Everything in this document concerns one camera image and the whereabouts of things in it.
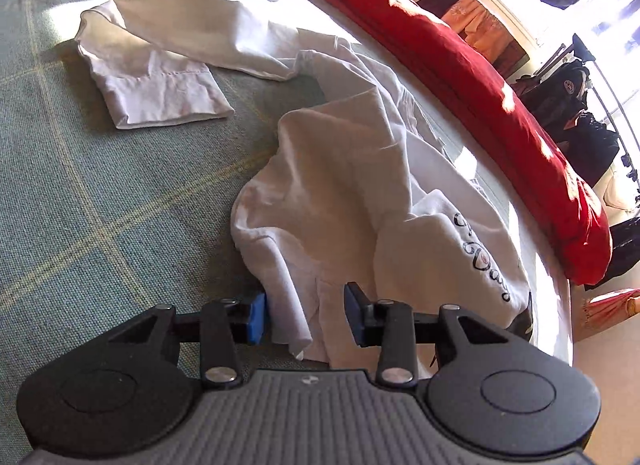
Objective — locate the black garment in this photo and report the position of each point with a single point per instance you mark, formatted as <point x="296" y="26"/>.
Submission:
<point x="625" y="250"/>
<point x="585" y="150"/>

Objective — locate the metal clothes drying rack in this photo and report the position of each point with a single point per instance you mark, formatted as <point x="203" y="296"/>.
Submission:
<point x="580" y="45"/>

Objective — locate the red duvet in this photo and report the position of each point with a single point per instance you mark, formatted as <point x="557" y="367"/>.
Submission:
<point x="475" y="80"/>

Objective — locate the black jacket with round badge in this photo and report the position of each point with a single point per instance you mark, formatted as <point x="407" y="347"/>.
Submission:
<point x="565" y="90"/>

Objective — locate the beige hanging cloth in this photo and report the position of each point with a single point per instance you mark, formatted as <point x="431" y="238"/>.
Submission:
<point x="617" y="192"/>

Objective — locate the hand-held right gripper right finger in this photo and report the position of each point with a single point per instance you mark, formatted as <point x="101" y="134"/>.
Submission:
<point x="352" y="312"/>

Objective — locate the orange folded cloth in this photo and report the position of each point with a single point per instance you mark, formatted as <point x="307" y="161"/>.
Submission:
<point x="480" y="30"/>

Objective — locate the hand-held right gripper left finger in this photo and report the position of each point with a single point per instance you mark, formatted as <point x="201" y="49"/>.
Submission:
<point x="257" y="317"/>

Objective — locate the white printed t-shirt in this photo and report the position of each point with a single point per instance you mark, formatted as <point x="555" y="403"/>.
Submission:
<point x="350" y="170"/>

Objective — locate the orange striped curtain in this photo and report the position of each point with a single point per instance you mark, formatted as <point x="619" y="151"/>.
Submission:
<point x="615" y="307"/>

